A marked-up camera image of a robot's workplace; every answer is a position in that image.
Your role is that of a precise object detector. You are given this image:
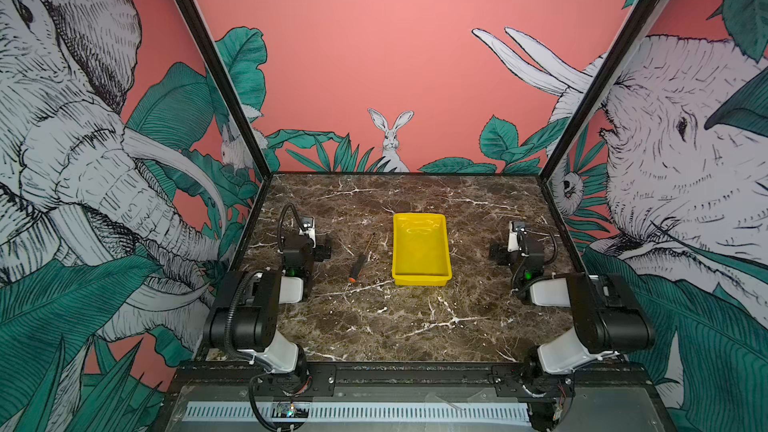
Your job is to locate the black orange screwdriver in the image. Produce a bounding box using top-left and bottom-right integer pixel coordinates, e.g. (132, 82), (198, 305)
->
(348, 233), (376, 283)

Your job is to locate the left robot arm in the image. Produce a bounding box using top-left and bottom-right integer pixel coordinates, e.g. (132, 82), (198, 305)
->
(203, 233), (332, 379)

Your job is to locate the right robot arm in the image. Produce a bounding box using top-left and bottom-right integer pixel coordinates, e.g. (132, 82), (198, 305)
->
(489, 227), (655, 381)

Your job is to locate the yellow plastic bin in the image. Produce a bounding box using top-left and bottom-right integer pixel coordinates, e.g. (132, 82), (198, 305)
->
(392, 213), (452, 287)

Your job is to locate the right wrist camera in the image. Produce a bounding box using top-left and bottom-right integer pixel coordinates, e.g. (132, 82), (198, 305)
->
(507, 221), (527, 253)

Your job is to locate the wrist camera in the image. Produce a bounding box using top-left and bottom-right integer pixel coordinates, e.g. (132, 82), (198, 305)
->
(299, 216), (316, 241)
(507, 221), (527, 253)

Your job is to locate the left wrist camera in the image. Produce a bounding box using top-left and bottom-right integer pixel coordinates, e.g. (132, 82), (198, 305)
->
(299, 216), (316, 241)

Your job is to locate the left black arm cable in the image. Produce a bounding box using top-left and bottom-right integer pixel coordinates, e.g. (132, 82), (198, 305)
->
(277, 203), (308, 253)

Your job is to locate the black front mounting rail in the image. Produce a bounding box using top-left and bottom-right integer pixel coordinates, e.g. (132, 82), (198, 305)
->
(168, 362), (652, 401)

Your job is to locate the white slotted cable duct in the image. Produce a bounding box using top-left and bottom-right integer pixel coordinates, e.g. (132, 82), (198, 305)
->
(181, 401), (530, 426)

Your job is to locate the left black frame post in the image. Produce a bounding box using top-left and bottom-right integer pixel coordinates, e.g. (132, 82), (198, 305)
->
(174, 0), (273, 179)

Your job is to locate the black frame post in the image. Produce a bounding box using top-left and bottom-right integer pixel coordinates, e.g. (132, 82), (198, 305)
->
(174, 0), (273, 179)
(539, 0), (669, 181)

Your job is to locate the right black frame post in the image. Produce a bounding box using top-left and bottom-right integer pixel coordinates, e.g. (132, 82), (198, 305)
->
(539, 0), (669, 181)

